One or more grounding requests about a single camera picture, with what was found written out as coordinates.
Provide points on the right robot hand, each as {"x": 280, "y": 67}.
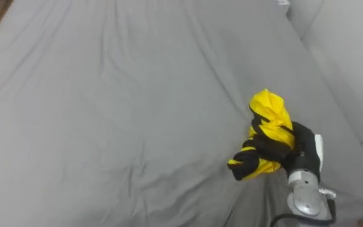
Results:
{"x": 306, "y": 154}

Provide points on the yellow and black garment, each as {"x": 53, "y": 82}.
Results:
{"x": 271, "y": 116}

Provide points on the grey bed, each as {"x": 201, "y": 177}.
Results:
{"x": 121, "y": 110}

